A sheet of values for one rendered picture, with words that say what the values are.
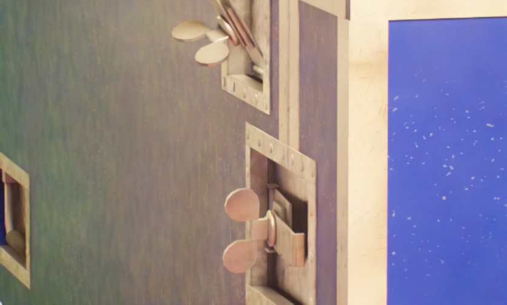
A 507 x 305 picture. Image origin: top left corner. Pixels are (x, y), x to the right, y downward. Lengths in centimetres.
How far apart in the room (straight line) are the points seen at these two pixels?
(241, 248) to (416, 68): 25
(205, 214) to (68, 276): 48
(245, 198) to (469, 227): 21
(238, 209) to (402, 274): 19
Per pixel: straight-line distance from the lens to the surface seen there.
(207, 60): 262
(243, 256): 262
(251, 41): 263
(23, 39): 339
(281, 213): 260
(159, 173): 291
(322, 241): 249
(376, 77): 242
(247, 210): 260
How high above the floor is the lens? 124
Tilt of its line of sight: 9 degrees down
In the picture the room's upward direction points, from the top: straight up
